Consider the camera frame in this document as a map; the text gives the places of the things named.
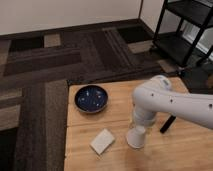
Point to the white ceramic cup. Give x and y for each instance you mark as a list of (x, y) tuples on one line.
[(136, 137)]

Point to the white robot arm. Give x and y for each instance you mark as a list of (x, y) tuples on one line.
[(156, 95)]

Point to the dark blue ceramic bowl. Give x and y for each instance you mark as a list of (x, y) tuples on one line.
[(91, 99)]

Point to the black eraser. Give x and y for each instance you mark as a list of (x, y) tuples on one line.
[(167, 124)]

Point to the white rectangular sponge block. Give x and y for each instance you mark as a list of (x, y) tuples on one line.
[(102, 141)]

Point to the black metal shelf rack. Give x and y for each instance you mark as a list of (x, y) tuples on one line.
[(174, 44)]

